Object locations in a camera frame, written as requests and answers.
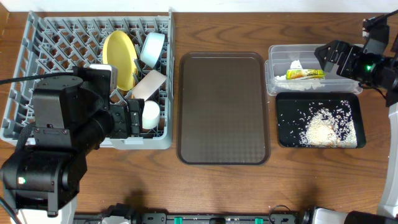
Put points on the yellow plate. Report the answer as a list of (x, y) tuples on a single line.
[(119, 51)]

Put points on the black food waste tray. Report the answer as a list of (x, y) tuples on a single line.
[(350, 97)]

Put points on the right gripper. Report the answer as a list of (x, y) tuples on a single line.
[(351, 52)]

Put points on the green snack wrapper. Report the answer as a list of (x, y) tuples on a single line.
[(296, 74)]

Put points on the clear plastic waste bin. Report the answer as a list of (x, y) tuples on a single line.
[(280, 58)]

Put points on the rice food waste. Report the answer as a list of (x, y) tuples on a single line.
[(315, 123)]

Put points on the grey plastic dishwasher rack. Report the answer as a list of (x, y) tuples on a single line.
[(58, 44)]

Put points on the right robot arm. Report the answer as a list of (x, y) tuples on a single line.
[(370, 68)]

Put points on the white bowl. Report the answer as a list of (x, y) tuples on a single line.
[(148, 85)]

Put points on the light blue bowl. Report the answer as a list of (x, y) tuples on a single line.
[(152, 48)]

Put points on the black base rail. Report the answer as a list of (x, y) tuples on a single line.
[(121, 213)]

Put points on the brown serving tray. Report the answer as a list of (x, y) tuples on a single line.
[(222, 115)]

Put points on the small white cup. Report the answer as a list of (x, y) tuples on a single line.
[(150, 115)]

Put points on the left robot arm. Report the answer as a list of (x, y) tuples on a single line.
[(73, 116)]

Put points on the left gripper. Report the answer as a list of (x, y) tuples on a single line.
[(121, 127)]

